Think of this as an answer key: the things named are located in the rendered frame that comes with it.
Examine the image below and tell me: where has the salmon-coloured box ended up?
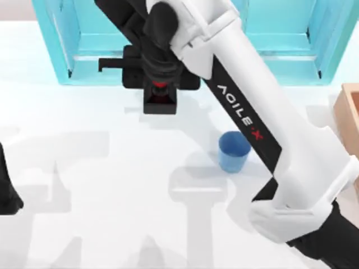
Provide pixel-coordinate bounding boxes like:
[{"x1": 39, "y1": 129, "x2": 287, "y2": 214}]
[{"x1": 333, "y1": 83, "x2": 359, "y2": 155}]

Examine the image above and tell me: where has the light blue rack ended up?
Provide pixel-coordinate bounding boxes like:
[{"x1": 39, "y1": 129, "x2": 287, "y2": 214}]
[{"x1": 30, "y1": 0, "x2": 359, "y2": 86}]

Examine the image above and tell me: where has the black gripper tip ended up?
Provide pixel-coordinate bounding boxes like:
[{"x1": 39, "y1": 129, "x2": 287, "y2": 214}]
[{"x1": 0, "y1": 142, "x2": 24, "y2": 217}]

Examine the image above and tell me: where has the blue cup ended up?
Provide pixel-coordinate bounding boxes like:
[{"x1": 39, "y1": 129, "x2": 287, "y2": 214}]
[{"x1": 218, "y1": 131, "x2": 251, "y2": 174}]

